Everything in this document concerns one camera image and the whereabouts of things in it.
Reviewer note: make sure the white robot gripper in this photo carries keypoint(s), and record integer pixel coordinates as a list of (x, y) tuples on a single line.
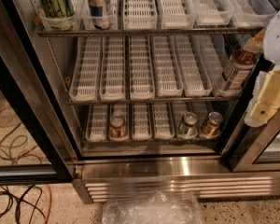
[(278, 39)]

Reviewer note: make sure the redbull can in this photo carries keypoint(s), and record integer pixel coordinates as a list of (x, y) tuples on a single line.
[(98, 5)]

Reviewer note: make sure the right glass fridge door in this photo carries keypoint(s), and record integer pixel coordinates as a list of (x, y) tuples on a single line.
[(259, 148)]

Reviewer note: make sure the copper can bottom right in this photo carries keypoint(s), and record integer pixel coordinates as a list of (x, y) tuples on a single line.
[(211, 125)]

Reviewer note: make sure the copper can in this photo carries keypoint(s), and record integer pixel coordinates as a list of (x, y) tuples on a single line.
[(117, 126), (211, 125)]

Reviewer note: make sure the silver green can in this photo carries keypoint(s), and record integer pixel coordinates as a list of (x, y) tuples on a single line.
[(187, 127)]

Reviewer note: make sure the copper can bottom left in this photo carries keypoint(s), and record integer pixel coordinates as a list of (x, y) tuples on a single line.
[(117, 126)]

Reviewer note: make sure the green drink can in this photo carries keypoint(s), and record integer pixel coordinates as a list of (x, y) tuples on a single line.
[(57, 9)]

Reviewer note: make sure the open glass fridge door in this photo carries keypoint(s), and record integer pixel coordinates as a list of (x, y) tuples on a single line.
[(32, 83)]

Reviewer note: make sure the brown tea bottle white cap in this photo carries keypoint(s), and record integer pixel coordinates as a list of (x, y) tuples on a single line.
[(237, 69)]

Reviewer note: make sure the clear plastic container on floor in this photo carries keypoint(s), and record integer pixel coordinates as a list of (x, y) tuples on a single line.
[(157, 208)]

